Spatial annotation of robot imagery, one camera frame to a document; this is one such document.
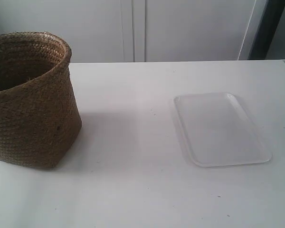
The brown woven basket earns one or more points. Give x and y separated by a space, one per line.
39 118

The white plastic tray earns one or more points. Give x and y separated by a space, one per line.
217 131

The dark metal post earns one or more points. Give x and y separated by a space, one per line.
266 29

